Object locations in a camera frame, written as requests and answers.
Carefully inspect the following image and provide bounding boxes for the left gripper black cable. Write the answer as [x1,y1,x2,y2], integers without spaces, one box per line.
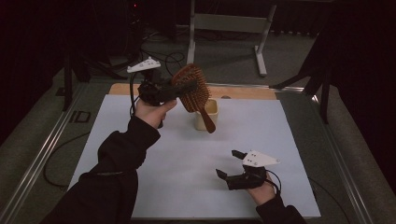
[128,72,140,119]

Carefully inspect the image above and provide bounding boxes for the cream square cup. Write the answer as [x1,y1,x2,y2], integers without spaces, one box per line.
[194,98,219,132]

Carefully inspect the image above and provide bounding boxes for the black floor cable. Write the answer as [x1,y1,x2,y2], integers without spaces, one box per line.
[307,176,351,224]
[43,132,92,189]

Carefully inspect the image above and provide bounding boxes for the white table mat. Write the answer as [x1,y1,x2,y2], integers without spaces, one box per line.
[67,93,321,219]

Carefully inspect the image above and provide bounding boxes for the grey metal stand frame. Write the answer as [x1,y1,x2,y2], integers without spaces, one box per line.
[185,0,277,78]

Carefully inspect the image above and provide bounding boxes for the black floor cables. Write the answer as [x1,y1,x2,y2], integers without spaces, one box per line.
[130,46,191,87]

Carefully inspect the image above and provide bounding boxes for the person's right hand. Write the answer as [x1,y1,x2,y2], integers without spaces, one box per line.
[247,172,278,206]

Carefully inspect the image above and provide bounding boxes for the brown wooden paddle hairbrush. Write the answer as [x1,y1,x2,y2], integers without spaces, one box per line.
[170,63,217,134]

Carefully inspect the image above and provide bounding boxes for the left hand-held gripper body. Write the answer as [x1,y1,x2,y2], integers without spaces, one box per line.
[126,56,183,107]

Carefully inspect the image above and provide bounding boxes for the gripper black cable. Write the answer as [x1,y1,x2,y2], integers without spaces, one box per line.
[128,72,140,119]
[265,169,283,198]

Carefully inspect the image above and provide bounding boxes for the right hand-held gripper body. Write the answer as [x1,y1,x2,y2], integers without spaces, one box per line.
[226,150,281,191]

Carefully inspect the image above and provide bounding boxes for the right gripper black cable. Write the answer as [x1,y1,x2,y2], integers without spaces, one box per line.
[265,169,283,198]

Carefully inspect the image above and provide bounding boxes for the person's left hand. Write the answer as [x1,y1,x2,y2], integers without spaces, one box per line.
[134,97,178,130]

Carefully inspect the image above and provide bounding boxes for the metal floor rail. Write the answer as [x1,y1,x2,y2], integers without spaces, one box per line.
[0,83,88,224]
[311,92,376,224]

